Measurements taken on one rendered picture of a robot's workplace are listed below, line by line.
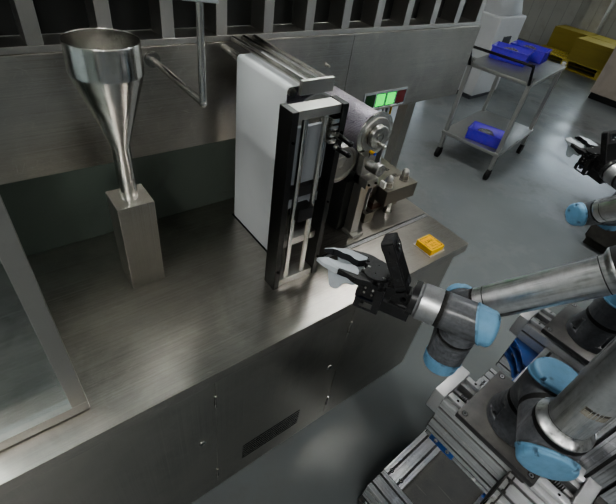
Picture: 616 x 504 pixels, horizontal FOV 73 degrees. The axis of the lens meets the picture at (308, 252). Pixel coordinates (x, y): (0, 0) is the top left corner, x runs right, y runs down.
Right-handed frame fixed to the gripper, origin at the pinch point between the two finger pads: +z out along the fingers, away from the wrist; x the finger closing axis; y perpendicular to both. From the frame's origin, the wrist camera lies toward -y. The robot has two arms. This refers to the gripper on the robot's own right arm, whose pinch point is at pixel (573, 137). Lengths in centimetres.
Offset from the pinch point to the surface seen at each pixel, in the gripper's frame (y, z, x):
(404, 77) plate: -9, 46, -48
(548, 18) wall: 152, 657, 543
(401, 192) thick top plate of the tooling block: 14, 1, -65
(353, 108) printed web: -18, 4, -85
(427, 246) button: 23, -20, -62
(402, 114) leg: 21, 74, -32
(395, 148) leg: 39, 73, -34
